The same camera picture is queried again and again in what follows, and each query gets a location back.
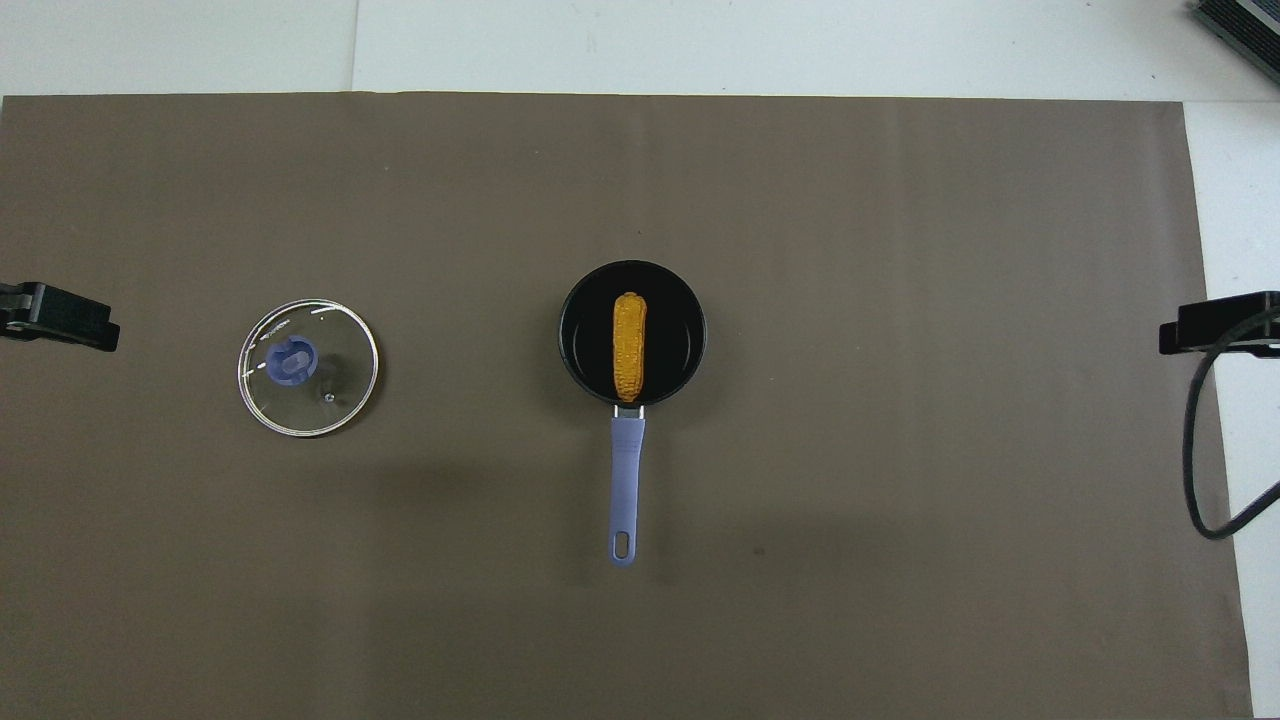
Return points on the brown table mat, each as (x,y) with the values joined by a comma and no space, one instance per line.
(400,550)

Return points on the glass lid purple knob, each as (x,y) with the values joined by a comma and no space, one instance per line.
(335,390)

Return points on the dark ribbed metal device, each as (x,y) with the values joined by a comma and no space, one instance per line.
(1245,25)

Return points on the yellow toy corn cob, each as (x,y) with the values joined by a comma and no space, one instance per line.
(629,345)

